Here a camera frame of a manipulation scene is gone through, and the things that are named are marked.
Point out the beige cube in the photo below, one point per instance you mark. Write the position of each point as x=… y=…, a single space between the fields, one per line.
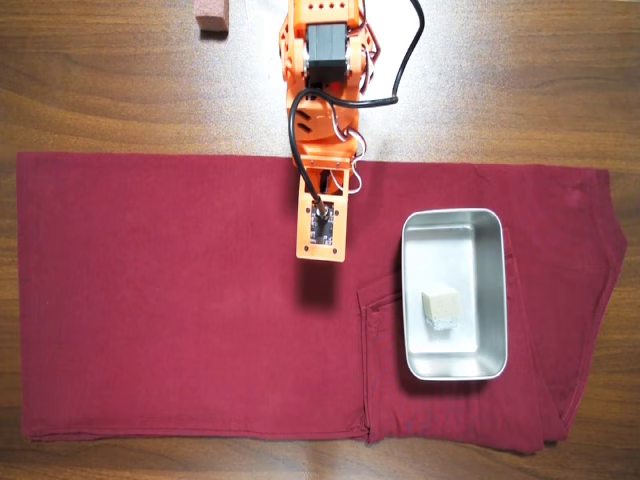
x=441 y=302

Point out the reddish brown block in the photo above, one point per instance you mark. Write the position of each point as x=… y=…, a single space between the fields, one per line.
x=212 y=17

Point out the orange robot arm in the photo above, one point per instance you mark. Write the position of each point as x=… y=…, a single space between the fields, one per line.
x=345 y=120

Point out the orange wrist camera module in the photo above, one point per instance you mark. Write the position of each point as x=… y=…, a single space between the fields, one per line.
x=306 y=235

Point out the rectangular metal tray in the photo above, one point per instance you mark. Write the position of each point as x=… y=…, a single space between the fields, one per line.
x=480 y=260

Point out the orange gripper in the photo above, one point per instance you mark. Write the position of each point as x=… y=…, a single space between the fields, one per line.
x=327 y=162

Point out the maroon cloth trousers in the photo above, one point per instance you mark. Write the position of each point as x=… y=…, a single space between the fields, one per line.
x=175 y=300

